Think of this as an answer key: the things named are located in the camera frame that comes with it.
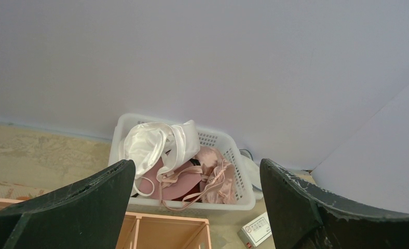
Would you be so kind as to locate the white satin bra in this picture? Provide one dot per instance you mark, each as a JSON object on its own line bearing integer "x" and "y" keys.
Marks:
{"x": 157, "y": 150}

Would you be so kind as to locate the white and red box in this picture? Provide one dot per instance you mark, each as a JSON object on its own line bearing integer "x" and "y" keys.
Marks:
{"x": 255, "y": 232}

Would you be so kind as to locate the floral round pouch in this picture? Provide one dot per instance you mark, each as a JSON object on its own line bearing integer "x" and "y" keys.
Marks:
{"x": 20, "y": 192}

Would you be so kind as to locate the orange plastic file organizer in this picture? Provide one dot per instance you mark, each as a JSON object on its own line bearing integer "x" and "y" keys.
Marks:
{"x": 142, "y": 231}

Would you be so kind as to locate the pink bra with black straps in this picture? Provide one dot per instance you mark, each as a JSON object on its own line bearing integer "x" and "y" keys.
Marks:
{"x": 188, "y": 177}

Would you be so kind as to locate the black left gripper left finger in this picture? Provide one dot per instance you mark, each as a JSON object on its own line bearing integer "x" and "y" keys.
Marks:
{"x": 86, "y": 214}

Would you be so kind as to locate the pink lace bra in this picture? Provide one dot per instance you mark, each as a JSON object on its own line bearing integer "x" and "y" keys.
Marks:
{"x": 217, "y": 185}

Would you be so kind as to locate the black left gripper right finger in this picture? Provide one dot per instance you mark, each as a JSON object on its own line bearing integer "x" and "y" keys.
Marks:
{"x": 304, "y": 215}

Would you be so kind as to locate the white plastic laundry basket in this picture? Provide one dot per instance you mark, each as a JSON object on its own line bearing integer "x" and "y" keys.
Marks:
{"x": 245, "y": 199}

